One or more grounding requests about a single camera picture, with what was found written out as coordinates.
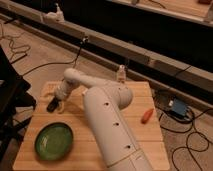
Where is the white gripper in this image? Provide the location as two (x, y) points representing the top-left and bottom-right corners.
(49, 80), (74, 113)

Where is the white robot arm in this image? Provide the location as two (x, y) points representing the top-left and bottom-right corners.
(47, 68), (153, 171)

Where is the green ceramic plate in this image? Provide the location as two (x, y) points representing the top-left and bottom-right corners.
(34, 122), (74, 161)

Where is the small clear bottle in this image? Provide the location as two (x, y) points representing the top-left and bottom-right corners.
(117, 65), (126, 83)

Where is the orange carrot toy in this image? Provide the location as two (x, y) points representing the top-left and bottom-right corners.
(141, 108), (154, 124)

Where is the blue power box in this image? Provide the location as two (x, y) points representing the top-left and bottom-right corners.
(169, 99), (187, 117)

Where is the black chair frame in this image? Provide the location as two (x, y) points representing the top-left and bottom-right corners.
(0, 46), (36, 162)

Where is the black floor cable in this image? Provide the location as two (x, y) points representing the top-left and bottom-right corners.
(20, 35), (90, 77)

